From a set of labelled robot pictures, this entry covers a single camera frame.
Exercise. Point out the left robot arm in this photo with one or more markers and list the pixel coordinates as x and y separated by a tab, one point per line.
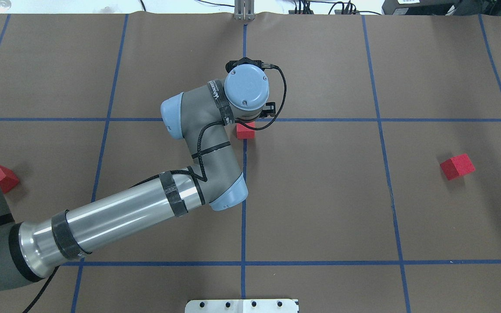
30	252

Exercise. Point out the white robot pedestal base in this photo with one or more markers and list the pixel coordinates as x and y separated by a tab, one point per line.
243	306

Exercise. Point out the red block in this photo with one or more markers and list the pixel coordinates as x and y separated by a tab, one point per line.
457	166
8	179
243	132

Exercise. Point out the aluminium frame post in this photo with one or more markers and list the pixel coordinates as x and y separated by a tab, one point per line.
244	10

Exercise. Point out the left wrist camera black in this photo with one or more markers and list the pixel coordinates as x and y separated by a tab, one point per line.
232	64

